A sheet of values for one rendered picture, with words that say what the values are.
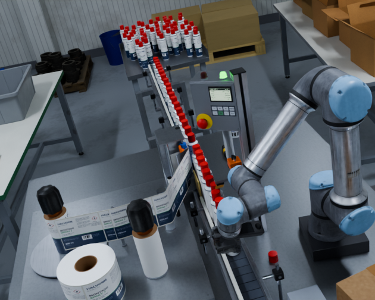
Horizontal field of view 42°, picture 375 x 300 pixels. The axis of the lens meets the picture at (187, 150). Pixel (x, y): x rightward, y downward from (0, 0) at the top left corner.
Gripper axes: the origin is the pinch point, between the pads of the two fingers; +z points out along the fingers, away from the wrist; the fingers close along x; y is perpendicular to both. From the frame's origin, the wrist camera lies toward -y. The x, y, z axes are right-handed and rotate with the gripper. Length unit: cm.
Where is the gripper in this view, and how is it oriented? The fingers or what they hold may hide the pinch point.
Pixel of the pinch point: (234, 247)
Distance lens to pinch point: 176.0
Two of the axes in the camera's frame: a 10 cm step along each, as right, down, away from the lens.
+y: -9.6, 2.5, -0.8
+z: 0.6, 5.1, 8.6
